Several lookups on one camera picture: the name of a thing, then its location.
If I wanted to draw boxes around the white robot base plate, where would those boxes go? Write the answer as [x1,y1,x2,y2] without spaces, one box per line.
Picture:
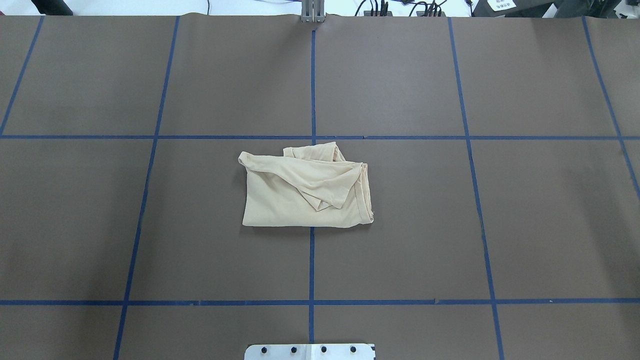
[244,342,377,360]

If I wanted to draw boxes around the beige long-sleeve printed shirt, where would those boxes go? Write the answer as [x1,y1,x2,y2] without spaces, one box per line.
[238,142,374,228]

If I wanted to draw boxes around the brown table mat with blue grid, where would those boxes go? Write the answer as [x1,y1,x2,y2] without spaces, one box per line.
[1,13,639,360]

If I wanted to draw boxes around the aluminium camera post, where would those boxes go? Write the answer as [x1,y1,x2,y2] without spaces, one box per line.
[300,0,326,23]

